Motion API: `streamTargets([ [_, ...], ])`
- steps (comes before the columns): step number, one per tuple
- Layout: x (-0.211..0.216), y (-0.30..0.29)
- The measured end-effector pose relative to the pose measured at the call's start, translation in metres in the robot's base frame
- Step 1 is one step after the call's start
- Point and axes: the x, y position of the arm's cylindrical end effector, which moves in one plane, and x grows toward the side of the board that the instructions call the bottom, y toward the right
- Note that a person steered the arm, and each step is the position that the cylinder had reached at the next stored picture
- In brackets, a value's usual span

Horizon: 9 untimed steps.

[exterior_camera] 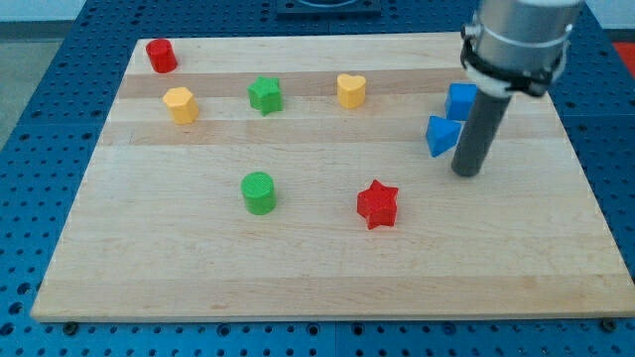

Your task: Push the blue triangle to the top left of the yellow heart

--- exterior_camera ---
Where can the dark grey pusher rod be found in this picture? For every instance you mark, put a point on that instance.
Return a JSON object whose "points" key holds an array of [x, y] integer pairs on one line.
{"points": [[478, 133]]}

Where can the blue triangle block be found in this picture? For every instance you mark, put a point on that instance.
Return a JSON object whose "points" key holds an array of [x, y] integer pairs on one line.
{"points": [[442, 135]]}

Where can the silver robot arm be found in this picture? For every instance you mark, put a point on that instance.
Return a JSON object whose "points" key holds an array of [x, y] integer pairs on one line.
{"points": [[509, 46]]}

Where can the yellow heart block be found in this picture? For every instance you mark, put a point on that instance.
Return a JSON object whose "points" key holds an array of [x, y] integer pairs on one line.
{"points": [[351, 90]]}

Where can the blue cube block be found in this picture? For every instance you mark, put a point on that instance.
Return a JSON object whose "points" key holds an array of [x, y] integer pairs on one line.
{"points": [[459, 99]]}

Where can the red star block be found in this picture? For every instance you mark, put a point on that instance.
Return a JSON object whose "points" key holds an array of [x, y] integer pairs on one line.
{"points": [[377, 204]]}

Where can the green star block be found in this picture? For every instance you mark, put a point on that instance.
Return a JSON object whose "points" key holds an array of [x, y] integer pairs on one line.
{"points": [[265, 95]]}

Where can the green cylinder block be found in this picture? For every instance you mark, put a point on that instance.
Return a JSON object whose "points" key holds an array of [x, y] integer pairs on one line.
{"points": [[258, 192]]}

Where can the wooden board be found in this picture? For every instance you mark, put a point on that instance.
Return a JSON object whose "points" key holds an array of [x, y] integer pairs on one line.
{"points": [[159, 232]]}

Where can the yellow hexagon block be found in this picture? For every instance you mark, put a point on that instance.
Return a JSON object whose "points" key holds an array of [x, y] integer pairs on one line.
{"points": [[181, 105]]}

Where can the red cylinder block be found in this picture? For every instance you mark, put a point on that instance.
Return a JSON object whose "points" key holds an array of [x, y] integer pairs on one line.
{"points": [[161, 55]]}

